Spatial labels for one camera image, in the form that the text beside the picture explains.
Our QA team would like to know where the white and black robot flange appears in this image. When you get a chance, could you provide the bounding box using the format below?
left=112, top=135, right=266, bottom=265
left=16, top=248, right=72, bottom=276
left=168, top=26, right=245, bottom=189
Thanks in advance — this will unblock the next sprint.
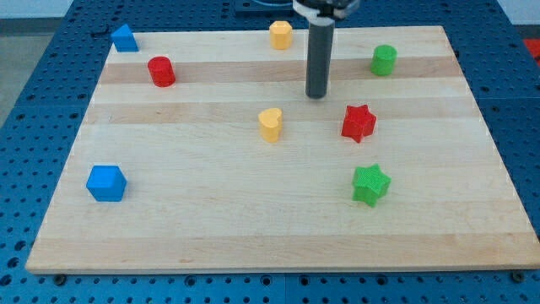
left=293, top=0, right=361, bottom=20

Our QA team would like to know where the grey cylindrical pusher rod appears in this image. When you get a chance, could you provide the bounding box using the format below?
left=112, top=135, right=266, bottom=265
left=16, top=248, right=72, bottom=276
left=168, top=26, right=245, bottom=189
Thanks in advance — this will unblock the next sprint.
left=305, top=18, right=335, bottom=99

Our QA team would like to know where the red star block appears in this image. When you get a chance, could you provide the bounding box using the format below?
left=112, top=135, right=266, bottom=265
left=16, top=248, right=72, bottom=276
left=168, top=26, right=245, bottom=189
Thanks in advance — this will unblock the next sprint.
left=341, top=105, right=377, bottom=143

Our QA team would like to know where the green star block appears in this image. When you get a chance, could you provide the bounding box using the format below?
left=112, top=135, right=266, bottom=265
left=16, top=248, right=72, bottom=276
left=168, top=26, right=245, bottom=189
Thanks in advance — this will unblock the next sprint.
left=352, top=164, right=392, bottom=208

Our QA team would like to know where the yellow hexagon block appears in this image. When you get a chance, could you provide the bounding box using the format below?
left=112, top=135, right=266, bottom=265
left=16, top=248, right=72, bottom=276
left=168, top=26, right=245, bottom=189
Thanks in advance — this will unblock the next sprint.
left=269, top=21, right=293, bottom=50

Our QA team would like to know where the green cylinder block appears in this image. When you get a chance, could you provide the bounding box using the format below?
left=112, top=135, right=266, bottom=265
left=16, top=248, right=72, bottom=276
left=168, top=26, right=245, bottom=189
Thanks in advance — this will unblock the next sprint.
left=370, top=45, right=397, bottom=76

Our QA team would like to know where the yellow heart block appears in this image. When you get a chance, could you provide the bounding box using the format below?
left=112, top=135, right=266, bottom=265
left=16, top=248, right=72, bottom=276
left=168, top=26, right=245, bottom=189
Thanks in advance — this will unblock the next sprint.
left=258, top=108, right=283, bottom=143

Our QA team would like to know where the red cylinder block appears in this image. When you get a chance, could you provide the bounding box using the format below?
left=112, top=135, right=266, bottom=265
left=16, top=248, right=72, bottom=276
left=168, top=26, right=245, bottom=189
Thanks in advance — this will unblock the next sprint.
left=147, top=56, right=176, bottom=87

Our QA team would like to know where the wooden board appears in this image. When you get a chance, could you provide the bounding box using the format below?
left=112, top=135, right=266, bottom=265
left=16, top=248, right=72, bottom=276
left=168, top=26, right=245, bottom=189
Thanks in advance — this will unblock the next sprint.
left=26, top=26, right=539, bottom=274

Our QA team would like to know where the blue triangle block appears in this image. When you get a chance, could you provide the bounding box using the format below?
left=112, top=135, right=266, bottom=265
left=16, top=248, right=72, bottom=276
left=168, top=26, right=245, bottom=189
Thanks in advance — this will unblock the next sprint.
left=111, top=24, right=138, bottom=52

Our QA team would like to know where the blue cube block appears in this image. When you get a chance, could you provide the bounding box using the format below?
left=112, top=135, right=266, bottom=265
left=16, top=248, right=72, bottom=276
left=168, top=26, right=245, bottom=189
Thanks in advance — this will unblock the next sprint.
left=86, top=166, right=127, bottom=202

